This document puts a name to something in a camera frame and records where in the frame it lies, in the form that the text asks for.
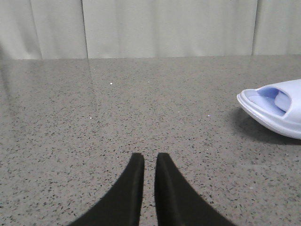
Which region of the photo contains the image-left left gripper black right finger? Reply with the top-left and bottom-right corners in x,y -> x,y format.
155,153 -> 234,226

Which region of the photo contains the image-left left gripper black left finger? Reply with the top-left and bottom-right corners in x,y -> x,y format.
70,153 -> 144,226

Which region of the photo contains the light blue slipper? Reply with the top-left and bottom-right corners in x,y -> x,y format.
237,79 -> 301,139

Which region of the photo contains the pale grey-green curtain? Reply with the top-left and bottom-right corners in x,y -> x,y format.
0,0 -> 301,60

